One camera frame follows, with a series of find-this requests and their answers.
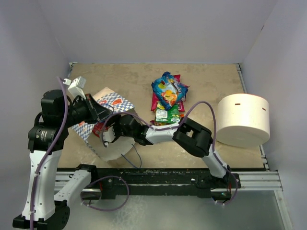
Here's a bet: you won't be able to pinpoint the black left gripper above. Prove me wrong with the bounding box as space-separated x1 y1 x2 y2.
61 93 113 127

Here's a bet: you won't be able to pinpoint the red small snack packet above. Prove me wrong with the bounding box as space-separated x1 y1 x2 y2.
92 122 104 137

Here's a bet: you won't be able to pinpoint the blue checkered paper bag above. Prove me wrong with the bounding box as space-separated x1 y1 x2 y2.
72 87 136 161

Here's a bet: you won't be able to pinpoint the red Real chips bag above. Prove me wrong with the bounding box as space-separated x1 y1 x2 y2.
151 74 185 112

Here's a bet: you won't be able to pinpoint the green snack pack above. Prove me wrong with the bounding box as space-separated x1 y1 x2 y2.
155 102 181 124

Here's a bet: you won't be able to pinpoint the blue colourful snack bag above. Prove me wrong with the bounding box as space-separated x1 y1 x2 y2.
151 72 189 110

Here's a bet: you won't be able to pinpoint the purple Fox's candy bag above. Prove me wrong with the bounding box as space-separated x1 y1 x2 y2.
150 120 167 126

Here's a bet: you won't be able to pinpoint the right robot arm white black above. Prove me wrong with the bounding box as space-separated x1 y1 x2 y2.
100 112 238 188

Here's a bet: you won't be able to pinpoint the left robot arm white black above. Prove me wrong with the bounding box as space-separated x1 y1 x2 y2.
12 90 113 230

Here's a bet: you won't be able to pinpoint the white cylindrical paper lamp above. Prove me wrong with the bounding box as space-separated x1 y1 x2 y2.
216 93 271 148

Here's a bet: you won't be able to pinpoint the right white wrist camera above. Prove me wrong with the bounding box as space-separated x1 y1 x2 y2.
101 127 115 144

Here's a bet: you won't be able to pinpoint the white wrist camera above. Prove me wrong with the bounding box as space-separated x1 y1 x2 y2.
63 76 86 99
101 127 115 144

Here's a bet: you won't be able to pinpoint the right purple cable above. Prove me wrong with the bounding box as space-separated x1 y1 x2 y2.
100 101 238 207

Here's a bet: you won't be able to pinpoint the purple cable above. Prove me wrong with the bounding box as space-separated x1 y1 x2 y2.
30 76 130 230
100 101 238 207

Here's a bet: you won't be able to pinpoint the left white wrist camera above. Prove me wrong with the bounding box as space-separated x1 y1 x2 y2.
63 76 86 99

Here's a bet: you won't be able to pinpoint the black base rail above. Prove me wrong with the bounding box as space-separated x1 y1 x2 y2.
84 168 240 200

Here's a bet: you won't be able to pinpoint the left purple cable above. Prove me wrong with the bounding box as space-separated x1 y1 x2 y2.
30 76 130 230

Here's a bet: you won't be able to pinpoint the aluminium frame rails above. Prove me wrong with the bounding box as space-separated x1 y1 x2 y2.
24 62 293 230

